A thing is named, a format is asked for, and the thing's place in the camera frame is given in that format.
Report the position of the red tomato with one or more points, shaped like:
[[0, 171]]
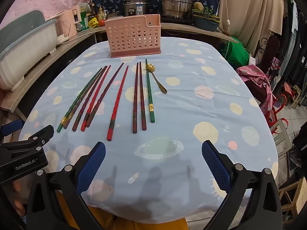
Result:
[[101, 22]]

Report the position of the dark sauce bottle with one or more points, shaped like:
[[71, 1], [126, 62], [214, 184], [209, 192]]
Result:
[[92, 10]]

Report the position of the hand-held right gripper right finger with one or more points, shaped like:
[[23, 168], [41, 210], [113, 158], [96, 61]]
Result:
[[215, 165]]

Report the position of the brown potato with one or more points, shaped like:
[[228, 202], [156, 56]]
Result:
[[198, 6]]

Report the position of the green plastic bag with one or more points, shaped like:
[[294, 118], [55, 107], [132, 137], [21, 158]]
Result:
[[236, 52]]

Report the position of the green chopstick gold band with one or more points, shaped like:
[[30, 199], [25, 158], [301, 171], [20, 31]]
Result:
[[59, 128], [151, 117]]

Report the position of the pink kitchen appliance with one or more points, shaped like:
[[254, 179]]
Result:
[[72, 16]]

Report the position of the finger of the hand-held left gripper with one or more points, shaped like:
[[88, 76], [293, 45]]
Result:
[[45, 131], [10, 127]]

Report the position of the yellow packet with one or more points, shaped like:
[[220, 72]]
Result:
[[93, 22]]

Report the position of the person's left hand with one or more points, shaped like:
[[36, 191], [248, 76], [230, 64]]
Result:
[[18, 196]]

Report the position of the dark red straight chopstick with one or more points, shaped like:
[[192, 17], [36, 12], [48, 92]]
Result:
[[143, 124], [134, 124]]

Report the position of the white kitchen appliance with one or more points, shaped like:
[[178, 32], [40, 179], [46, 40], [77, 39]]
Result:
[[61, 27]]

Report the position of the pink floral cloth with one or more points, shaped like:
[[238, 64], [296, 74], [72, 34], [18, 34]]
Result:
[[254, 76]]

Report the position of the brown chopstick gold band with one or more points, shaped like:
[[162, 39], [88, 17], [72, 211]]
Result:
[[66, 124]]

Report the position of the black induction cooker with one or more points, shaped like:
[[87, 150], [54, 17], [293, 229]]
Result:
[[175, 20]]

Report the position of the hanging dark clothes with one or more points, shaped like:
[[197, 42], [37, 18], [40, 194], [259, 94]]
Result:
[[292, 40]]

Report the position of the green leafy vegetables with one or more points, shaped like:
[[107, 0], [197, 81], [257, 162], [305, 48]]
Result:
[[208, 13]]

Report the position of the blue plastic basin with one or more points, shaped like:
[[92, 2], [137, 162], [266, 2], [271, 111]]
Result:
[[205, 25]]

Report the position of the green packet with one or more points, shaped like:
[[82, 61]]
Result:
[[84, 21]]

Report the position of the yellow oil bottle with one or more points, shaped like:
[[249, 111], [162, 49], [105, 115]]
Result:
[[101, 14]]

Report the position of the yellow pants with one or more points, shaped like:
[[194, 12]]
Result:
[[108, 220]]

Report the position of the dark red twisted chopstick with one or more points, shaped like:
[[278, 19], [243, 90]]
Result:
[[88, 124], [75, 127]]

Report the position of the pink perforated utensil basket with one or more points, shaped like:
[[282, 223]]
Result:
[[134, 36]]

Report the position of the wooden stool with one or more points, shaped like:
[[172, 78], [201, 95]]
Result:
[[297, 196]]

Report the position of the white dish drainer tub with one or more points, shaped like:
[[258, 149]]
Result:
[[24, 52]]

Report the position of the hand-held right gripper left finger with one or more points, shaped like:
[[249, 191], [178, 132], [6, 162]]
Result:
[[92, 165]]

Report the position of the gold flower spoon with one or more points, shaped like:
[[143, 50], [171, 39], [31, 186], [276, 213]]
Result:
[[150, 66]]

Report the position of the clear food container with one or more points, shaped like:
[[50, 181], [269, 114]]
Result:
[[112, 15]]

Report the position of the beige curtain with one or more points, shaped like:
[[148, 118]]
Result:
[[251, 9]]

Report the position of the steel steamer pot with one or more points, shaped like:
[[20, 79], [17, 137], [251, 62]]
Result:
[[176, 2]]

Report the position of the blue printed tablecloth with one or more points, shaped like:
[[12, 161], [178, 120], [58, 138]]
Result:
[[191, 100]]

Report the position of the wooden countertop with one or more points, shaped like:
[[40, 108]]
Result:
[[36, 76]]

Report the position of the steel rice cooker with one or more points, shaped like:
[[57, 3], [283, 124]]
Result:
[[135, 7]]

